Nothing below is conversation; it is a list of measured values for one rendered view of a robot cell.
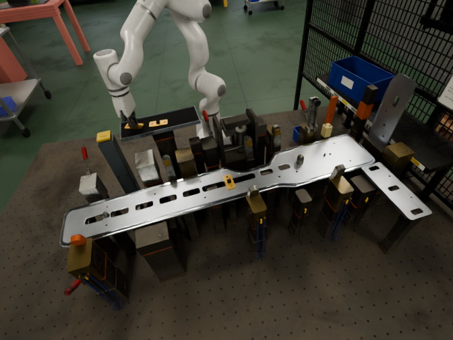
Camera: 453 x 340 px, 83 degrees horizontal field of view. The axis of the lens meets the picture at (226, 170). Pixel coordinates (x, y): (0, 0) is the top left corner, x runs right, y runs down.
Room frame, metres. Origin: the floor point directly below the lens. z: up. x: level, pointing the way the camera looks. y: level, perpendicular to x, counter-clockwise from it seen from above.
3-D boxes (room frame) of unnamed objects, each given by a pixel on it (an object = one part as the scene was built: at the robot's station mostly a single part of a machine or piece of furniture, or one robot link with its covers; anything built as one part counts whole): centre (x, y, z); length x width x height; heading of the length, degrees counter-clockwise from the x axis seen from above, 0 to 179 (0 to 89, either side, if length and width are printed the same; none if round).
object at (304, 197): (0.63, -0.31, 0.84); 0.10 x 0.05 x 0.29; 12
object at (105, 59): (1.02, 0.40, 1.44); 0.09 x 0.08 x 0.13; 42
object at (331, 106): (1.02, -0.53, 0.95); 0.03 x 0.01 x 0.50; 102
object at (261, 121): (1.01, -0.18, 0.91); 0.07 x 0.05 x 0.42; 12
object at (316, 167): (0.74, 0.01, 1.00); 1.38 x 0.22 x 0.02; 102
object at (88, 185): (0.81, 0.61, 0.88); 0.12 x 0.07 x 0.36; 12
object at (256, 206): (0.58, -0.10, 0.87); 0.12 x 0.07 x 0.35; 12
